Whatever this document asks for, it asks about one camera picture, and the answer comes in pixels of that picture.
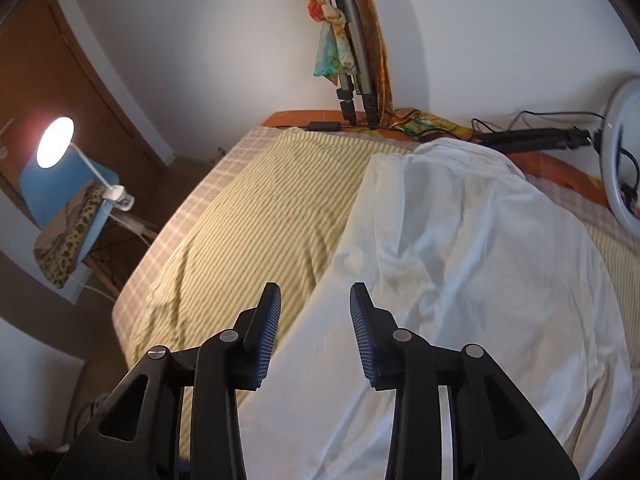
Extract orange patterned cloth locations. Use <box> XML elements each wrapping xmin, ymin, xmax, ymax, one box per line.
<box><xmin>350</xmin><ymin>0</ymin><xmax>476</xmax><ymax>141</ymax></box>

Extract wooden door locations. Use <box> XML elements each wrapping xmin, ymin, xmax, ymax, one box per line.
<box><xmin>0</xmin><ymin>0</ymin><xmax>166</xmax><ymax>211</ymax></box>

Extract orange bed sheet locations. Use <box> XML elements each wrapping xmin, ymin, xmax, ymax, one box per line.
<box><xmin>260</xmin><ymin>109</ymin><xmax>616</xmax><ymax>206</ymax></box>

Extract cream pillowcase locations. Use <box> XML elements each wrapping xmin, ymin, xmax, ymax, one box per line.
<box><xmin>237</xmin><ymin>139</ymin><xmax>636</xmax><ymax>480</ymax></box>

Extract blue chair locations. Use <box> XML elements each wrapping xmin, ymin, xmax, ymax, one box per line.
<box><xmin>19</xmin><ymin>152</ymin><xmax>156</xmax><ymax>301</ymax></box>

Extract black tripod legs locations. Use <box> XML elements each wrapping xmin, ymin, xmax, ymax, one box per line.
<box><xmin>325</xmin><ymin>0</ymin><xmax>381</xmax><ymax>128</ymax></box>

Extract white ring light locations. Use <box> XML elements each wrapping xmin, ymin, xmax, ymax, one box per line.
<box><xmin>597</xmin><ymin>76</ymin><xmax>640</xmax><ymax>238</ymax></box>

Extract yellow striped blanket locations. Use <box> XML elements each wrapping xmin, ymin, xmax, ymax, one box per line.
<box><xmin>122</xmin><ymin>127</ymin><xmax>640</xmax><ymax>411</ymax></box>

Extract colourful scarf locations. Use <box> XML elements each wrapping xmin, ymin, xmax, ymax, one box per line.
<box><xmin>300</xmin><ymin>0</ymin><xmax>358</xmax><ymax>86</ymax></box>

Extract leopard print cloth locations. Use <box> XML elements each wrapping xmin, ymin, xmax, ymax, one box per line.
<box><xmin>34</xmin><ymin>185</ymin><xmax>108</xmax><ymax>288</ymax></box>

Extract checked bed sheet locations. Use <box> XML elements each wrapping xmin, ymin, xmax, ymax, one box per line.
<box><xmin>111</xmin><ymin>125</ymin><xmax>623</xmax><ymax>361</ymax></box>

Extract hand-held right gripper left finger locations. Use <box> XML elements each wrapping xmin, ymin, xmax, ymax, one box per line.
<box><xmin>52</xmin><ymin>282</ymin><xmax>282</xmax><ymax>480</ymax></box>

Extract white desk lamp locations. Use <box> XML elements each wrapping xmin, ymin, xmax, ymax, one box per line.
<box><xmin>36</xmin><ymin>116</ymin><xmax>136</xmax><ymax>211</ymax></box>

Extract black ring light stand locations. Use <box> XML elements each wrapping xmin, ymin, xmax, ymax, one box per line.
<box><xmin>472</xmin><ymin>127</ymin><xmax>603</xmax><ymax>156</ymax></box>

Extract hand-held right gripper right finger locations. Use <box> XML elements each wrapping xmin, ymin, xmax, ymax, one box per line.
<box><xmin>349</xmin><ymin>282</ymin><xmax>581</xmax><ymax>480</ymax></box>

